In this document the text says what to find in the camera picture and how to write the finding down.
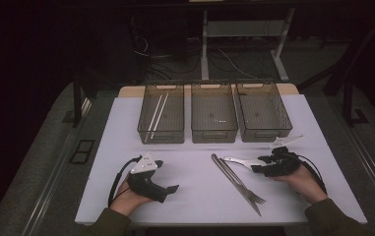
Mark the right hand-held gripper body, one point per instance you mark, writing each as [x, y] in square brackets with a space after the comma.
[283, 164]

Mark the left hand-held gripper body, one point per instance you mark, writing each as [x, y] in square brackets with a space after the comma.
[145, 187]

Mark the white ceramic spoon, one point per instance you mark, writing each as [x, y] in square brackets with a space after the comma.
[240, 161]

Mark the metal knife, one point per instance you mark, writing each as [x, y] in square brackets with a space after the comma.
[227, 173]

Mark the white chopstick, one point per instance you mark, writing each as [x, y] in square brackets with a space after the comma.
[159, 114]
[153, 118]

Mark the smoky translucent plastic bin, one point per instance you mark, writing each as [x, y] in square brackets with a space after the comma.
[173, 114]
[213, 114]
[262, 113]

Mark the person's left hand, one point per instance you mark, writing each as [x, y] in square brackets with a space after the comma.
[127, 200]

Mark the person's right hand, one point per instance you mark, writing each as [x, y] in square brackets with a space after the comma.
[304, 183]

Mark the black metal stand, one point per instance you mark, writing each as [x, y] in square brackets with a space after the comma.
[347, 65]

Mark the black floor socket frame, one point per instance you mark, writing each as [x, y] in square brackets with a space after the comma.
[82, 151]

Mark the white metal desk frame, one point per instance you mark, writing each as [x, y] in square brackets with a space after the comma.
[204, 49]

